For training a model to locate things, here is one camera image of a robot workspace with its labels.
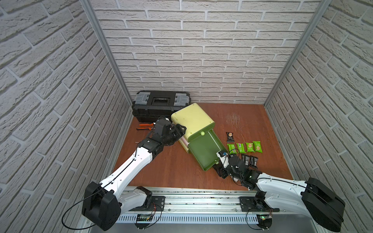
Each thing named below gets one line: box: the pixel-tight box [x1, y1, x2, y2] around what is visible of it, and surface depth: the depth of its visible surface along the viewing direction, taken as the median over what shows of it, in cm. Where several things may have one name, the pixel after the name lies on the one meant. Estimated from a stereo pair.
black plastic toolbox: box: [131, 90, 191, 124], surface depth 100 cm
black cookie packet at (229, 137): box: [225, 132, 235, 143], surface depth 101 cm
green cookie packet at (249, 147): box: [244, 142, 256, 153], surface depth 96 cm
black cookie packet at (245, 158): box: [241, 153, 251, 167], surface depth 91 cm
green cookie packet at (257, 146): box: [252, 141, 263, 154], surface depth 96 cm
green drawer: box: [187, 128, 228, 172], surface depth 90 cm
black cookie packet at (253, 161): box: [249, 155, 259, 169], surface depth 89 cm
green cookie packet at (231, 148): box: [226, 143, 238, 155], surface depth 95 cm
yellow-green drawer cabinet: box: [170, 102, 216, 153], surface depth 84 cm
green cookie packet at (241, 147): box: [236, 142, 247, 154], surface depth 96 cm
